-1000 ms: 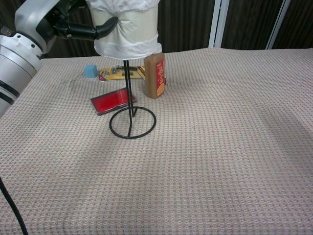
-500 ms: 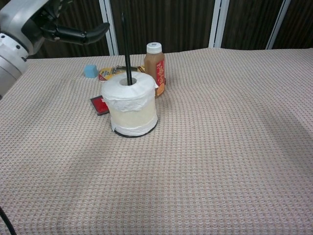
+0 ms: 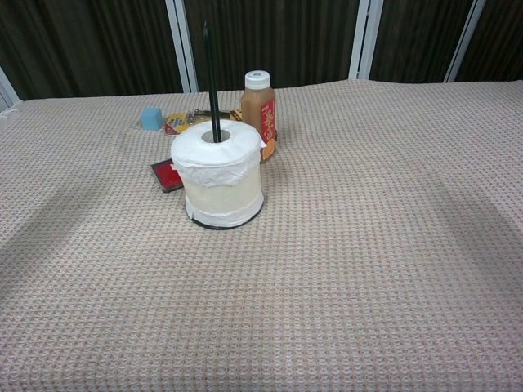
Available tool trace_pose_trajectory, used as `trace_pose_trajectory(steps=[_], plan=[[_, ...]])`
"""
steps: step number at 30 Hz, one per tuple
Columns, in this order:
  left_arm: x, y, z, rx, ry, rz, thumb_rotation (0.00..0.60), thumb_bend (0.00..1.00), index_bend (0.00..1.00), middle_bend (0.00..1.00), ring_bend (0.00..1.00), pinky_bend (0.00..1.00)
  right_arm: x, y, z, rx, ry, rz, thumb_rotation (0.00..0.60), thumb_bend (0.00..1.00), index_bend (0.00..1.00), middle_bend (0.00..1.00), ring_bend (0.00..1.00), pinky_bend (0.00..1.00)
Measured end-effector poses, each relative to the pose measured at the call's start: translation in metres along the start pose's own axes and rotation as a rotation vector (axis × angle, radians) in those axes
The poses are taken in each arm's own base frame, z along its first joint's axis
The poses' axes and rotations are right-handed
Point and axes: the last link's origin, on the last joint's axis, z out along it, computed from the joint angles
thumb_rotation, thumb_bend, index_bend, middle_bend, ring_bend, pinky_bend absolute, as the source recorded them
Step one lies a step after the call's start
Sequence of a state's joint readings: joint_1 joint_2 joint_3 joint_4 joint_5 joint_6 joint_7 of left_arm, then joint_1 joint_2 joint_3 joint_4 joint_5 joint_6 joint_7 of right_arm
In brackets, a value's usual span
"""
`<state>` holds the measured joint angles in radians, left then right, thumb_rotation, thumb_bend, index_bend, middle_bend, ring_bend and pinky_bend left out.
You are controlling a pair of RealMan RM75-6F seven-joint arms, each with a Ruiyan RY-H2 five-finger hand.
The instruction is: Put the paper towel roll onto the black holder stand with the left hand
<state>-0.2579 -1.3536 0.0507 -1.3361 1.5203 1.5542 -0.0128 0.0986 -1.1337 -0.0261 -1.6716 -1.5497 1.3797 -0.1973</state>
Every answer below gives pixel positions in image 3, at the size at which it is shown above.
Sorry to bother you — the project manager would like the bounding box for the beige waffle weave tablecloth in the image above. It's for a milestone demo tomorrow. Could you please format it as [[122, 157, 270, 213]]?
[[0, 79, 523, 392]]

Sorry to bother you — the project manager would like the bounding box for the black wire paper roll holder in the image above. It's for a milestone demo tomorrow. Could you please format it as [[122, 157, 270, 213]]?
[[186, 20, 265, 230]]

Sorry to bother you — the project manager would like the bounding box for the yellow blister pack card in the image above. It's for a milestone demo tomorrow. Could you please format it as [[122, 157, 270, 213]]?
[[163, 109, 233, 136]]

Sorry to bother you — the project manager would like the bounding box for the small blue cube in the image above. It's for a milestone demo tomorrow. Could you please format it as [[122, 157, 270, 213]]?
[[140, 107, 162, 132]]

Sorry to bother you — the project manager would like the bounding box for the white metal frame post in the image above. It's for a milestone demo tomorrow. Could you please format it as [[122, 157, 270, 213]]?
[[165, 0, 200, 94], [445, 0, 487, 83], [0, 66, 20, 109], [349, 0, 384, 81]]

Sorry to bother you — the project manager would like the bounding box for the brown juice bottle white cap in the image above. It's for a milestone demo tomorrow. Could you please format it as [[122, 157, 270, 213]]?
[[240, 70, 278, 164]]

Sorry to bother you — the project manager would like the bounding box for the white paper towel roll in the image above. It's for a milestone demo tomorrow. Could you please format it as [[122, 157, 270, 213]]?
[[170, 120, 268, 229]]

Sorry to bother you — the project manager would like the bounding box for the red ink stamp pad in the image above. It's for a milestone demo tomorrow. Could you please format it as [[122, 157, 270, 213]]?
[[150, 158, 183, 194]]

